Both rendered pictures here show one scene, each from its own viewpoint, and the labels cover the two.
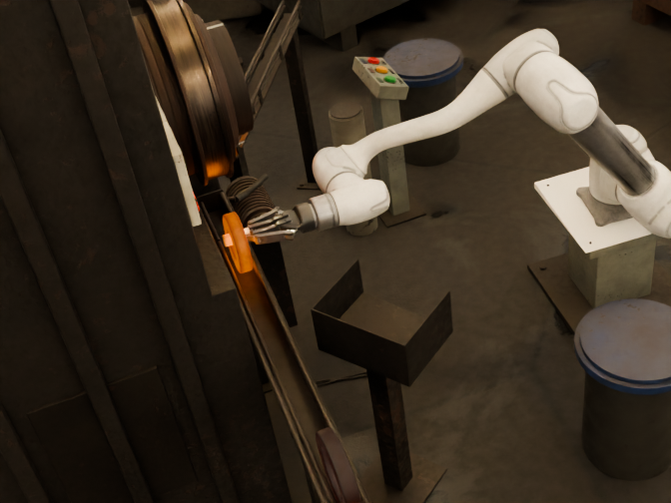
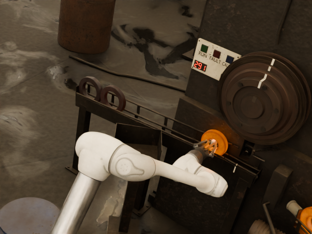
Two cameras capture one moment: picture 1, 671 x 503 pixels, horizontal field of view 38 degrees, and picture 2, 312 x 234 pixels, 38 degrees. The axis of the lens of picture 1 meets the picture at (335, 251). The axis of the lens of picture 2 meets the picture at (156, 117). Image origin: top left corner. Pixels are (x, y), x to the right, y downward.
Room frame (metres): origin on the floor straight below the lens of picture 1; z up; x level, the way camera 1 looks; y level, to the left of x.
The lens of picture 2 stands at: (3.15, -1.57, 2.12)
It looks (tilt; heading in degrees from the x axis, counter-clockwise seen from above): 31 degrees down; 133
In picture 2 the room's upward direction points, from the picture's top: 13 degrees clockwise
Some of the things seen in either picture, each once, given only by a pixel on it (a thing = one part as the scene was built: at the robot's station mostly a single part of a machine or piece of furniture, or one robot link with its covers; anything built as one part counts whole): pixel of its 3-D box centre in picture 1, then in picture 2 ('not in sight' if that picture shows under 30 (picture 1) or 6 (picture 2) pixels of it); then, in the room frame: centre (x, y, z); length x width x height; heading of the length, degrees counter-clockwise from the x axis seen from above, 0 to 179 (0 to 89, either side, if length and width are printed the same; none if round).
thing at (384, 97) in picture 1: (388, 141); not in sight; (2.95, -0.26, 0.31); 0.24 x 0.16 x 0.62; 14
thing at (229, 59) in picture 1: (228, 78); (253, 105); (2.14, 0.19, 1.11); 0.28 x 0.06 x 0.28; 14
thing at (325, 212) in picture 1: (322, 213); (193, 159); (2.01, 0.02, 0.75); 0.09 x 0.06 x 0.09; 14
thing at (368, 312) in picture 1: (393, 400); (128, 185); (1.68, -0.08, 0.36); 0.26 x 0.20 x 0.72; 49
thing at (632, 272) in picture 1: (610, 253); not in sight; (2.32, -0.88, 0.16); 0.40 x 0.40 x 0.31; 9
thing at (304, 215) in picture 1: (295, 220); (200, 152); (1.99, 0.09, 0.76); 0.09 x 0.08 x 0.07; 104
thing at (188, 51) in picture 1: (189, 89); (261, 99); (2.11, 0.28, 1.11); 0.47 x 0.06 x 0.47; 14
